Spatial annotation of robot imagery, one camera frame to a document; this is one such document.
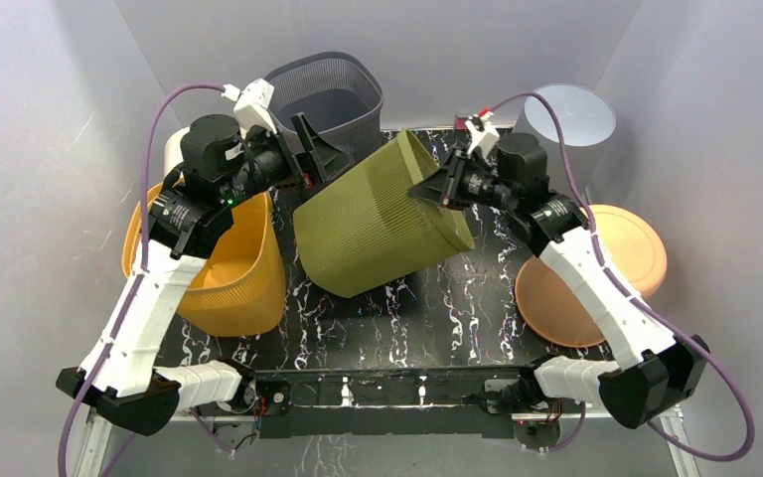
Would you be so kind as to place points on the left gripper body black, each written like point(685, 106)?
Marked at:
point(268, 166)

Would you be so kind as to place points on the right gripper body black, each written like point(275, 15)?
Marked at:
point(458, 182)

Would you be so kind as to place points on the grey mesh basket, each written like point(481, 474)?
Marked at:
point(339, 97)

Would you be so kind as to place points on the olive green mesh basket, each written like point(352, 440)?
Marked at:
point(364, 230)

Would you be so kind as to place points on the light grey round bucket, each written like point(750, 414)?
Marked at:
point(587, 122)

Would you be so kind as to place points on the yellow mesh basket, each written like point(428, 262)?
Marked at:
point(238, 291)

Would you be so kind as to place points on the orange round plastic bucket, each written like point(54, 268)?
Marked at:
point(568, 299)

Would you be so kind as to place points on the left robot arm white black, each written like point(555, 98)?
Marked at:
point(223, 166)

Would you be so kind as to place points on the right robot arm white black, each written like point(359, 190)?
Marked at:
point(652, 369)

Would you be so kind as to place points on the small red clip object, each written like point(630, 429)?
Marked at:
point(461, 122)

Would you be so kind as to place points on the cream bin with orange rim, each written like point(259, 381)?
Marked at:
point(172, 150)

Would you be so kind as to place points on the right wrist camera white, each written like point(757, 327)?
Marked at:
point(483, 134)

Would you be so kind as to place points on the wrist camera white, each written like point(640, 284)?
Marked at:
point(251, 105)
point(483, 134)

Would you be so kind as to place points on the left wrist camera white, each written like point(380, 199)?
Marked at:
point(251, 105)

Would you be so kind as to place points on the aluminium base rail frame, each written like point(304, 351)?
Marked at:
point(540, 431)

